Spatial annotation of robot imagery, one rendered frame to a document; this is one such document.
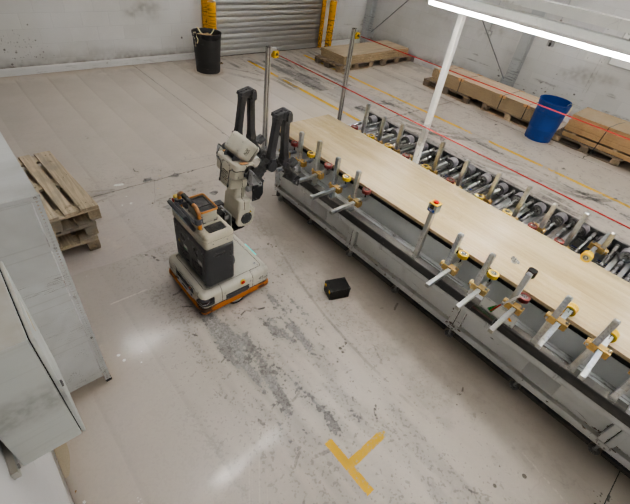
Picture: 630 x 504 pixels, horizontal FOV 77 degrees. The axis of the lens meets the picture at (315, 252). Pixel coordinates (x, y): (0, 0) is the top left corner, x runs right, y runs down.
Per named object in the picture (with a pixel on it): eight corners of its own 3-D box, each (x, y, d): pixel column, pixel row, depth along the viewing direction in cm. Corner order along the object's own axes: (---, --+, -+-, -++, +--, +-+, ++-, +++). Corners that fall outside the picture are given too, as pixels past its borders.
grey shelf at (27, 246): (41, 416, 255) (-89, 227, 155) (6, 325, 302) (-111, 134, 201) (112, 379, 280) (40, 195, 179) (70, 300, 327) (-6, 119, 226)
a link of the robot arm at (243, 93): (235, 84, 289) (242, 89, 284) (250, 85, 298) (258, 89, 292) (228, 142, 314) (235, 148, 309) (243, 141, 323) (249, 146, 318)
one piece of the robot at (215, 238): (208, 300, 323) (201, 218, 269) (177, 262, 351) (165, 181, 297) (243, 284, 342) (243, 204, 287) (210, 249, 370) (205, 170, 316)
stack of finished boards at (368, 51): (407, 55, 1022) (409, 48, 1010) (343, 65, 884) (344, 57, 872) (385, 46, 1060) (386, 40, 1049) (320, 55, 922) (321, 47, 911)
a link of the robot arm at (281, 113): (269, 106, 267) (278, 111, 262) (285, 106, 276) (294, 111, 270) (259, 166, 292) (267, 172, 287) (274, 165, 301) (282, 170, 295)
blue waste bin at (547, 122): (545, 147, 703) (567, 107, 656) (516, 134, 733) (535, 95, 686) (558, 141, 736) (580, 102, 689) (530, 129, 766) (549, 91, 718)
